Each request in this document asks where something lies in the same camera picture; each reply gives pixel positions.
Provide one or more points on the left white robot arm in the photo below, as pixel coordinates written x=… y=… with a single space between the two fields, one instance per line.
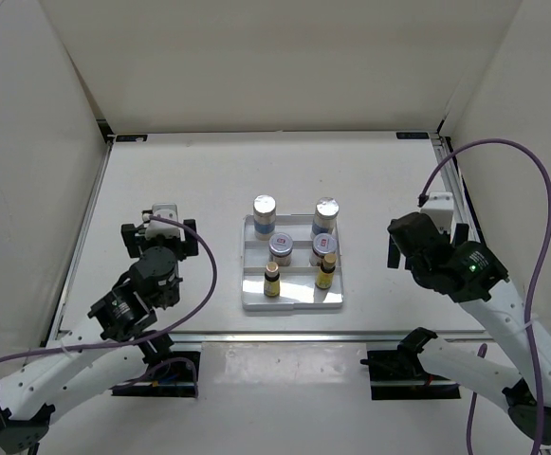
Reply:
x=115 y=345

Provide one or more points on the white divided tray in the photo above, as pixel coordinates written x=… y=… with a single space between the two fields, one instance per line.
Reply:
x=298 y=290

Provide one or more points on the yellow small bottle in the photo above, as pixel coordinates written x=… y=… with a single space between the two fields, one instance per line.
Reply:
x=325 y=275
x=272 y=280

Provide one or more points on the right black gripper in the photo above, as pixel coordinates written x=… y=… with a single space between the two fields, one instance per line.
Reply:
x=460 y=235

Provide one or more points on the red cap jar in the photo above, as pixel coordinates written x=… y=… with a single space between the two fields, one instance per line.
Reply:
x=280 y=246
x=322 y=245

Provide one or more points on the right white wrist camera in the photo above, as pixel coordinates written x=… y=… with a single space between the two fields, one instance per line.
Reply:
x=440 y=208

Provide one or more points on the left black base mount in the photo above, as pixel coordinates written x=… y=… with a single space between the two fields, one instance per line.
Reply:
x=176 y=377

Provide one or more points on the blue label shaker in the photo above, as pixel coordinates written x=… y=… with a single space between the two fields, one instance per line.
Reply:
x=264 y=216
x=325 y=216

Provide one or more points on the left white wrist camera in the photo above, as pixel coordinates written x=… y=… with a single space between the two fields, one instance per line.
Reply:
x=157 y=221

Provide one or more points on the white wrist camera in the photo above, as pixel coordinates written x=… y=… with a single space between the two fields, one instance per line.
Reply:
x=440 y=208
x=157 y=221

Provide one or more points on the aluminium front rail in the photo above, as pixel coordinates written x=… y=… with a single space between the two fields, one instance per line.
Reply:
x=287 y=337

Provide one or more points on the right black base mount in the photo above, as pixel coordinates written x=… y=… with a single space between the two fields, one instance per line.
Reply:
x=392 y=380

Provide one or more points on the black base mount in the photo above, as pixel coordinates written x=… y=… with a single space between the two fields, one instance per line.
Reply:
x=392 y=380
x=176 y=377

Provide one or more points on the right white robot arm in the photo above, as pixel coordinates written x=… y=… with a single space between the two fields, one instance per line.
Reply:
x=472 y=276

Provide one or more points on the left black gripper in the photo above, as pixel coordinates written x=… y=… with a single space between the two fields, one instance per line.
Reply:
x=131 y=234

